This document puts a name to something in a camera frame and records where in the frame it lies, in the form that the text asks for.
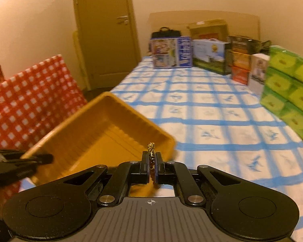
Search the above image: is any stack of green tissue packs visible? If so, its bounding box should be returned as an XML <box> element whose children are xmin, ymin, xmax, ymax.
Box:
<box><xmin>260</xmin><ymin>45</ymin><xmax>303</xmax><ymax>140</ymax></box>

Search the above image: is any black bag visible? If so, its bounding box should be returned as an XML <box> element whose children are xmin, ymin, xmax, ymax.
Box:
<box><xmin>151</xmin><ymin>27</ymin><xmax>182</xmax><ymax>40</ymax></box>

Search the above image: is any yellow cardboard box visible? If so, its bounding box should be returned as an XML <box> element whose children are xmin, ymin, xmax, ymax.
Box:
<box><xmin>187</xmin><ymin>20</ymin><xmax>229</xmax><ymax>42</ymax></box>

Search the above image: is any tan headboard panel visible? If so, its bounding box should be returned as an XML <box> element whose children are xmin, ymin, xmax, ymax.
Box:
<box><xmin>149</xmin><ymin>10</ymin><xmax>260</xmax><ymax>42</ymax></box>

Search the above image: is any gold-wrapped candy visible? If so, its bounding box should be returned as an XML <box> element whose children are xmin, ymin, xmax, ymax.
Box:
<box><xmin>146</xmin><ymin>142</ymin><xmax>160</xmax><ymax>190</ymax></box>

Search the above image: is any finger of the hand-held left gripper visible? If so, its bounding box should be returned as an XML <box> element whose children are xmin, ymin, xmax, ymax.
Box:
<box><xmin>0</xmin><ymin>149</ymin><xmax>24</xmax><ymax>160</ymax></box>
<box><xmin>20</xmin><ymin>153</ymin><xmax>54</xmax><ymax>168</ymax></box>

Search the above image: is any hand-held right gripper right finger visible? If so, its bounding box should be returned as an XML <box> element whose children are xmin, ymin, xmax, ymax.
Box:
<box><xmin>155</xmin><ymin>152</ymin><xmax>241</xmax><ymax>206</ymax></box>

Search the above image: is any green cow print carton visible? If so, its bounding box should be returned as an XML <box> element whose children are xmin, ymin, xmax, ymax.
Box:
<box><xmin>192</xmin><ymin>39</ymin><xmax>230</xmax><ymax>75</ymax></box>

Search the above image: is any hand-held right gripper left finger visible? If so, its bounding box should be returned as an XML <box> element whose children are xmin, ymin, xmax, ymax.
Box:
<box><xmin>62</xmin><ymin>151</ymin><xmax>150</xmax><ymax>206</ymax></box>

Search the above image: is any blue cartoon print carton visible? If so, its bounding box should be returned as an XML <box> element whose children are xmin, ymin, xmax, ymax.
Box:
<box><xmin>151</xmin><ymin>37</ymin><xmax>193</xmax><ymax>69</ymax></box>

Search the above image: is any orange and dark tea box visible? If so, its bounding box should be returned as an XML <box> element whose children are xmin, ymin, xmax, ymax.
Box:
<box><xmin>226</xmin><ymin>50</ymin><xmax>253</xmax><ymax>70</ymax></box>

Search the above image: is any white portrait print box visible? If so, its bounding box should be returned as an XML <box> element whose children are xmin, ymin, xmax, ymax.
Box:
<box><xmin>249</xmin><ymin>54</ymin><xmax>270</xmax><ymax>93</ymax></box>

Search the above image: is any red checked cloth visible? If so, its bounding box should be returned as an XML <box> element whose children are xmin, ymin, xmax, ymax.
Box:
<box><xmin>0</xmin><ymin>54</ymin><xmax>89</xmax><ymax>202</ymax></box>

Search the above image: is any beige door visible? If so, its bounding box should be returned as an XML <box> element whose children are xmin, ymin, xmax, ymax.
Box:
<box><xmin>71</xmin><ymin>0</ymin><xmax>142</xmax><ymax>91</ymax></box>

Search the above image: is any red orange tea box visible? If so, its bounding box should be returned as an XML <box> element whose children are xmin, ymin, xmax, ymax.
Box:
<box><xmin>231</xmin><ymin>66</ymin><xmax>250</xmax><ymax>85</ymax></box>

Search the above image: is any blue checked tablecloth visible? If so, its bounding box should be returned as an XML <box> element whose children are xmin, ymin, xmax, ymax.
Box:
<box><xmin>18</xmin><ymin>55</ymin><xmax>303</xmax><ymax>242</ymax></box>

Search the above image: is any golden plastic tray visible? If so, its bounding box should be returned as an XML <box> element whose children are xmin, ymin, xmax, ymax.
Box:
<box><xmin>20</xmin><ymin>92</ymin><xmax>177</xmax><ymax>197</ymax></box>

